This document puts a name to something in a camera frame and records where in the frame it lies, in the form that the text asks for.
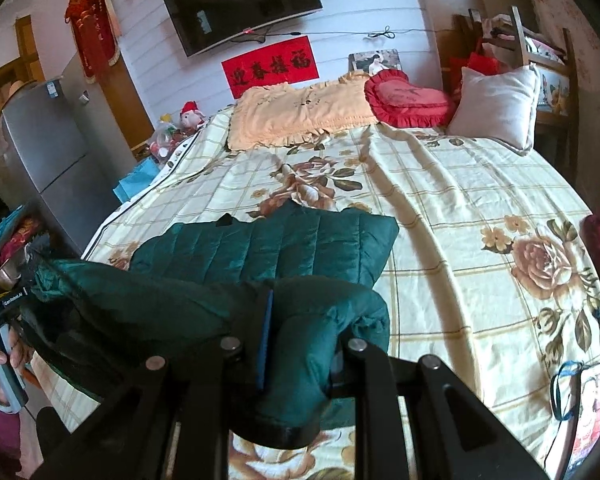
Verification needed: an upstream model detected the red hanging knot decoration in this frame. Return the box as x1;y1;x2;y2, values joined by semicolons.
65;0;120;84

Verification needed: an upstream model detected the red heart-shaped cushion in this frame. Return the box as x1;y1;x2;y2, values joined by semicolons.
364;68;455;128

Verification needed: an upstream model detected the dark green quilted jacket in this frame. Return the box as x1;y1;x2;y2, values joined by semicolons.
22;202;399;448

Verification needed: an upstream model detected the white square pillow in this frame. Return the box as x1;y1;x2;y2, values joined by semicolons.
446;64;541;156

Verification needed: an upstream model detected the wall-mounted black television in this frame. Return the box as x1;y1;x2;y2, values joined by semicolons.
164;0;322;56

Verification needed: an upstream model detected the floral cream bed quilt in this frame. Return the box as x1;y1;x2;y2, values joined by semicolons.
29;104;600;480

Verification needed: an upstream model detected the pig plush toy red hat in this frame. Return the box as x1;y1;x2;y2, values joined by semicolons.
180;101;204;134

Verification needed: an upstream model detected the red Chinese banner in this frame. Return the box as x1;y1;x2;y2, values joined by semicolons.
222;36;318;99

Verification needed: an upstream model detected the peach ruffled pillow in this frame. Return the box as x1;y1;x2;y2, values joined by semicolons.
227;70;377;152

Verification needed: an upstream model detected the grey refrigerator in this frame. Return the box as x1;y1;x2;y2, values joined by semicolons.
0;78;135;256

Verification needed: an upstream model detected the framed photo on headboard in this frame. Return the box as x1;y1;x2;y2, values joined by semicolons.
349;49;402;76

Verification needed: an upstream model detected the wooden chair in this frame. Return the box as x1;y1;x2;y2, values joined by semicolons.
453;6;580;184

